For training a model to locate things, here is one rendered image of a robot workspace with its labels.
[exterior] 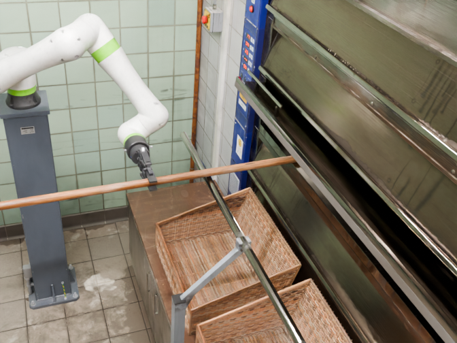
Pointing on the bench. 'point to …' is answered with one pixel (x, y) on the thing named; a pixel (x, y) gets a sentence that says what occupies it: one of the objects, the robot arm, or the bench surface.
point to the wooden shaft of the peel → (142, 183)
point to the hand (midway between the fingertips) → (151, 180)
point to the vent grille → (233, 183)
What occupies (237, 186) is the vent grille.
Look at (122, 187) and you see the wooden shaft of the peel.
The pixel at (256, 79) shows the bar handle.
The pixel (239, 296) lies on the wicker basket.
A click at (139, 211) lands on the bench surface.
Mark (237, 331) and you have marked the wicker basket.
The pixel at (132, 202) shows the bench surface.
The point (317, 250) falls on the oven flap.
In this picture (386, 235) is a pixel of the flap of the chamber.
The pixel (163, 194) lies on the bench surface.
